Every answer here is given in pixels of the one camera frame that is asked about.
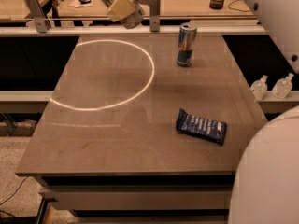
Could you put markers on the clear sanitizer bottle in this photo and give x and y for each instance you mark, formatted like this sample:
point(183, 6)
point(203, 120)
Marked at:
point(259, 87)
point(283, 87)

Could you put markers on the blue silver Red Bull can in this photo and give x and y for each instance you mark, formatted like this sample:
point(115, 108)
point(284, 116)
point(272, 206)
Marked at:
point(186, 39)

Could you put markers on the black mesh pen cup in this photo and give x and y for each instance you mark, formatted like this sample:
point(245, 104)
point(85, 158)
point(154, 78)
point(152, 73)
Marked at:
point(216, 4)

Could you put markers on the metal rail bracket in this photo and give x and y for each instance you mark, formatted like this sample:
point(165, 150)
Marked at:
point(154, 16)
point(41, 22)

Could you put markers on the middle metal rail bracket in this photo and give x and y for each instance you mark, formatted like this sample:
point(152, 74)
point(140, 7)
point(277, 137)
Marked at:
point(154, 16)

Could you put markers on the left metal rail bracket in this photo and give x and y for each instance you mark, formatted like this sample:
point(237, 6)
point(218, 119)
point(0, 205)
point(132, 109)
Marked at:
point(41, 22)

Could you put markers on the clear sanitizer bottle left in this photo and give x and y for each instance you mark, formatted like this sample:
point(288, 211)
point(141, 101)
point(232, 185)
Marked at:
point(259, 87)

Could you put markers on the dark blue snack wrapper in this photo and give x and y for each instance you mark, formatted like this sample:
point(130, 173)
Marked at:
point(207, 129)

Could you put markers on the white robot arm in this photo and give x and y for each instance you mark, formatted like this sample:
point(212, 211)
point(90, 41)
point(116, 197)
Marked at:
point(231, 155)

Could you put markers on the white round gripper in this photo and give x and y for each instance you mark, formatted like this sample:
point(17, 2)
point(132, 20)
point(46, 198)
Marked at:
point(128, 12)

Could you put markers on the clear sanitizer bottle right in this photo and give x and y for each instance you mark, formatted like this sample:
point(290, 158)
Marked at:
point(283, 87)

